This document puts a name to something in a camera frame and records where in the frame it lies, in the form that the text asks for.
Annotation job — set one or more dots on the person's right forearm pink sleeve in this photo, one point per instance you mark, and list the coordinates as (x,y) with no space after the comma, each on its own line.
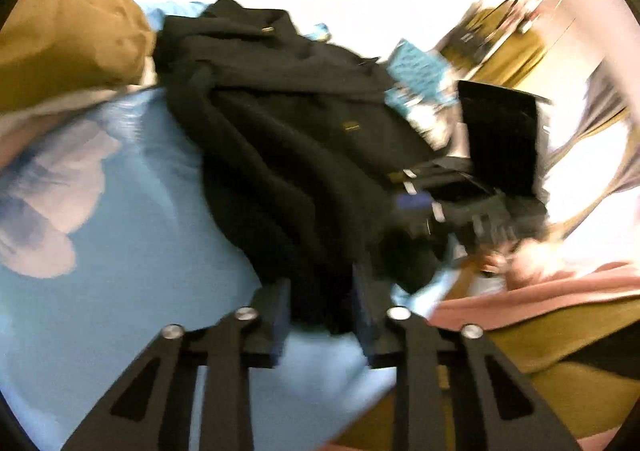
(575,291)

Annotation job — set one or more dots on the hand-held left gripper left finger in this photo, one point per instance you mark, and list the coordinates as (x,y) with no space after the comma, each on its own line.
(280,321)

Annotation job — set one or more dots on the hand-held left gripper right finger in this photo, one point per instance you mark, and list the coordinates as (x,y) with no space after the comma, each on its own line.
(365,311)

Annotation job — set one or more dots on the teal plastic basket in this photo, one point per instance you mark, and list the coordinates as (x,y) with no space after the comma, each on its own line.
(425,97)
(412,61)

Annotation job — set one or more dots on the grey cloth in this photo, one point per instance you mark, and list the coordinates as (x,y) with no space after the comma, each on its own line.
(605,101)

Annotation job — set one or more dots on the person's olive clothing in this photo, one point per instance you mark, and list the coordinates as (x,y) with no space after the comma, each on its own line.
(550,371)

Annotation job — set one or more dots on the olive hanging garment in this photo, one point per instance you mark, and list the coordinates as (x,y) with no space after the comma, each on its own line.
(515,56)

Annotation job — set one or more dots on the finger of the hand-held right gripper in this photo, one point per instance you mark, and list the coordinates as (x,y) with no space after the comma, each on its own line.
(415,203)
(425,168)

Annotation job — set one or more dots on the black garment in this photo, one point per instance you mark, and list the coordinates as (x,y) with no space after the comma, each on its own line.
(280,156)

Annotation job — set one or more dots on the person's right hand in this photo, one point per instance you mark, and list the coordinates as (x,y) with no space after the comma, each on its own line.
(525,258)

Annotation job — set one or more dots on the olive green cloth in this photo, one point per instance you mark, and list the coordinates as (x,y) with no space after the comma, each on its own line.
(65,31)

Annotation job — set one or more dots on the blue flower print bed sheet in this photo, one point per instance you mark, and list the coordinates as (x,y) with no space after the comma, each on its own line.
(125,281)

